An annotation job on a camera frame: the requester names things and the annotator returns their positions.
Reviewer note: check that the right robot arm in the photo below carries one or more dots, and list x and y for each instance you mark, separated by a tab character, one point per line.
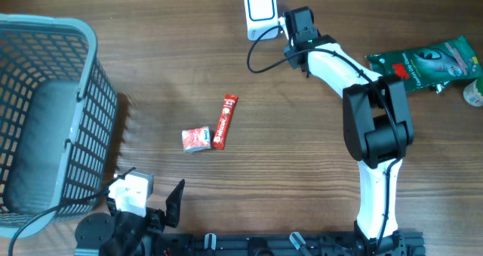
377	126

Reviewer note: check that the grey plastic mesh basket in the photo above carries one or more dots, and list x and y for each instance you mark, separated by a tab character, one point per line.
58	110

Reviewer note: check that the white barcode scanner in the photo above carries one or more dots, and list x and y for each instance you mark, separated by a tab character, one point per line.
261	15

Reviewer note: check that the red stick sachet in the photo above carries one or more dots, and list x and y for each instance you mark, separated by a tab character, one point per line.
229	102

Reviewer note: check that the red white snack packet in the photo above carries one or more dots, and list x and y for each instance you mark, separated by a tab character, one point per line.
196	139

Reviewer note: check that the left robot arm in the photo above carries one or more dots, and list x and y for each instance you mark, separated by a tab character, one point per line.
121	233

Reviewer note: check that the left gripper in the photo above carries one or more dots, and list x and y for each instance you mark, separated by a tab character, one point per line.
156	218

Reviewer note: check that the green 3M package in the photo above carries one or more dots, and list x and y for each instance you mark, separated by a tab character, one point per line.
433	66

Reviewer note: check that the green lid jar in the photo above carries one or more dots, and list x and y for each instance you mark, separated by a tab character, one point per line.
472	93

